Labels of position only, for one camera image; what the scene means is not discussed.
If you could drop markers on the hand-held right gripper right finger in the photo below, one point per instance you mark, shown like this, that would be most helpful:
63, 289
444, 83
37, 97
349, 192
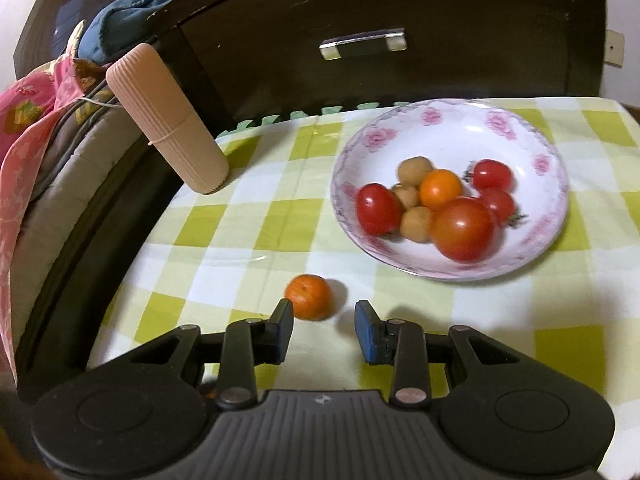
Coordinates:
364, 332

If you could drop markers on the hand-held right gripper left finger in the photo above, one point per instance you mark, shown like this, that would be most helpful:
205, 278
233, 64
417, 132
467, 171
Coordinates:
286, 330

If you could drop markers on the brown longan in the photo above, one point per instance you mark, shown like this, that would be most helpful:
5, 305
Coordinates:
414, 169
417, 223
404, 195

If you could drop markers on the red cherry tomato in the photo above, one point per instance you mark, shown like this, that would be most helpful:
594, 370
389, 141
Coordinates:
378, 208

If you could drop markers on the large red tomato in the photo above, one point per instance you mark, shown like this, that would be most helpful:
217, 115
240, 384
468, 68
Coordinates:
462, 228

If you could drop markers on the large orange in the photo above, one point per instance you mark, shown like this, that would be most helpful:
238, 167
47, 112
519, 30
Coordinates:
440, 189

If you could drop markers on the cherry tomato with green stem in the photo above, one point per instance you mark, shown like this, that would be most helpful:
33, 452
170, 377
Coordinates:
500, 202

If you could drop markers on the small red tomato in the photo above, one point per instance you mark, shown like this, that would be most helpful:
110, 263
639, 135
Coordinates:
492, 175

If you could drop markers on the white floral bowl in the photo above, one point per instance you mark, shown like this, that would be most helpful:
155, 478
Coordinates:
450, 130

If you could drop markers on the green checked tablecloth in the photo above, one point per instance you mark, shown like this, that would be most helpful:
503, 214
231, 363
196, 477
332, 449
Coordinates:
250, 240

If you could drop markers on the green foam mat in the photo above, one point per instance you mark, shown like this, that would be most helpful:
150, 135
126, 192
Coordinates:
260, 120

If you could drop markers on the pink ribbed cylinder case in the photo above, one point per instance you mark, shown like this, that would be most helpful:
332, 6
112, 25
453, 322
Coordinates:
165, 115

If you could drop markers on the grey brown quilt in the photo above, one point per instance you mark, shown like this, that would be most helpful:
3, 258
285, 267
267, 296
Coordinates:
85, 170

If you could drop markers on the pink floral cloth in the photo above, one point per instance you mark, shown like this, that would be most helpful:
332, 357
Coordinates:
25, 160

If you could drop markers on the dark wooden drawer cabinet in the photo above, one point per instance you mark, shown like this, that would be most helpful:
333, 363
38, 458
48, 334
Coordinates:
450, 0

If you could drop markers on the blue cloth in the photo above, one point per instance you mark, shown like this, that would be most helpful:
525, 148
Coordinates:
125, 15

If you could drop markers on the dark wooden bed frame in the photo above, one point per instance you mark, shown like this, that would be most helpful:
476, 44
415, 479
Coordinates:
100, 260

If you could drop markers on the beige wall socket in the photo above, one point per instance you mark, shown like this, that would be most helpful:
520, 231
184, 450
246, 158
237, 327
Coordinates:
615, 50

